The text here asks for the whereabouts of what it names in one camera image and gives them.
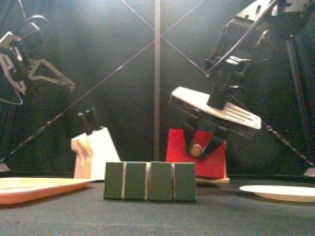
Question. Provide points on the red small box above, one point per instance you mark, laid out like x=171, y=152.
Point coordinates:
x=208, y=167

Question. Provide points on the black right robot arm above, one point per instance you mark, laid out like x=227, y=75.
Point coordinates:
x=262, y=18

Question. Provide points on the grey frame corner bracket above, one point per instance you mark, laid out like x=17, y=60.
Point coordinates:
x=4, y=167
x=310, y=172

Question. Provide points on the white plate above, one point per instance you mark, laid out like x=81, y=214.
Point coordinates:
x=283, y=193

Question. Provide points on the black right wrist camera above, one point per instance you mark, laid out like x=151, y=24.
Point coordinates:
x=222, y=92

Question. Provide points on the green segmented wooden block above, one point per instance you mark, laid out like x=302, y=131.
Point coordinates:
x=135, y=181

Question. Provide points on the white spatula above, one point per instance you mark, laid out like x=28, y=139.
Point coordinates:
x=192, y=100

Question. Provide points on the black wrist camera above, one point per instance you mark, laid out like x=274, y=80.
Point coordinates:
x=35, y=30
x=222, y=92

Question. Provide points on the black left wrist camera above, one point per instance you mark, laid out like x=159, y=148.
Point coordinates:
x=35, y=30

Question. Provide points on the grey vertical frame pole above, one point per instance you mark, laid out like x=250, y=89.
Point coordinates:
x=156, y=92

